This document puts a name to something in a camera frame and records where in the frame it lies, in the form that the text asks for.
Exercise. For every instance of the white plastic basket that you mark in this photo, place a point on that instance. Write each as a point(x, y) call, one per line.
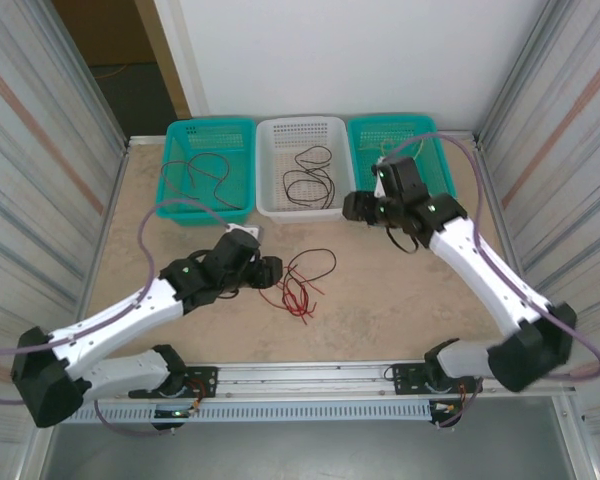
point(270, 200)

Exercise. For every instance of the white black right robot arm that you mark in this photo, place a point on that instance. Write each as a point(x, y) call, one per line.
point(480, 270)

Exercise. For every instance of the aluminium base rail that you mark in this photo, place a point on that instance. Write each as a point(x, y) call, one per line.
point(305, 377)

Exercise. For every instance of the teal plastic basket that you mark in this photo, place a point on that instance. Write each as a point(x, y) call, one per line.
point(205, 135)
point(365, 170)

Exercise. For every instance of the small board with green light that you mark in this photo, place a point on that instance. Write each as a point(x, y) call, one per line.
point(177, 413)

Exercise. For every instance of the wooden door frame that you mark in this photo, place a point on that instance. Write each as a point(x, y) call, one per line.
point(164, 60)

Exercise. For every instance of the aluminium frame post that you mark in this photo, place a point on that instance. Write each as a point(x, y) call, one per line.
point(89, 85)
point(517, 75)

